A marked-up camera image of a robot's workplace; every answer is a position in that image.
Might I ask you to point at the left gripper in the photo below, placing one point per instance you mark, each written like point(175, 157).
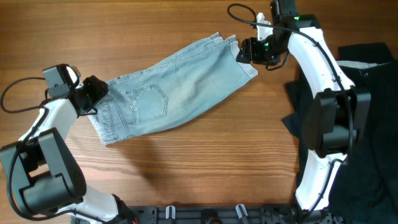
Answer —
point(99, 88)

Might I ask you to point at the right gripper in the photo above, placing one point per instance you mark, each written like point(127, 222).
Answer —
point(251, 46)

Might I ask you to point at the light blue denim shorts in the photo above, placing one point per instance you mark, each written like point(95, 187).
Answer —
point(172, 92)

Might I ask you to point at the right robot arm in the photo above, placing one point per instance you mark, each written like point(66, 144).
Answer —
point(336, 118)

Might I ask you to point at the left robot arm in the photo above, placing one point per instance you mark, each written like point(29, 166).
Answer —
point(44, 180)

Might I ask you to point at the black clothes pile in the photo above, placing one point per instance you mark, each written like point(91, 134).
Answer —
point(365, 190)

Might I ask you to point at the left white rail clip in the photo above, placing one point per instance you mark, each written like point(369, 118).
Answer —
point(170, 212)

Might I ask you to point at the white rail clip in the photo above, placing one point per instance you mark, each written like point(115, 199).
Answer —
point(242, 213)
point(170, 212)

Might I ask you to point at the right white rail clip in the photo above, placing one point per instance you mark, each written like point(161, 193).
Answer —
point(242, 213)

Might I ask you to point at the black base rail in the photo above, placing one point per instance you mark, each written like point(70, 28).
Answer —
point(266, 214)

